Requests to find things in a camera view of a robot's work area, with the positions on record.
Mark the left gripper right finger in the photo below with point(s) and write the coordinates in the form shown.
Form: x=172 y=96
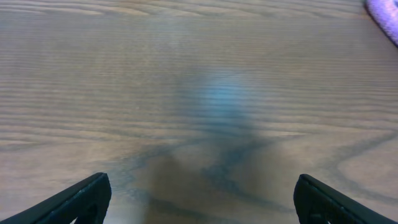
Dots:
x=318 y=203

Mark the purple cloth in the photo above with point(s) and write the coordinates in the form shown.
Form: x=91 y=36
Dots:
x=384 y=13

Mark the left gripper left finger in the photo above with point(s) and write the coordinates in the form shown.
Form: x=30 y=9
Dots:
x=85 y=202

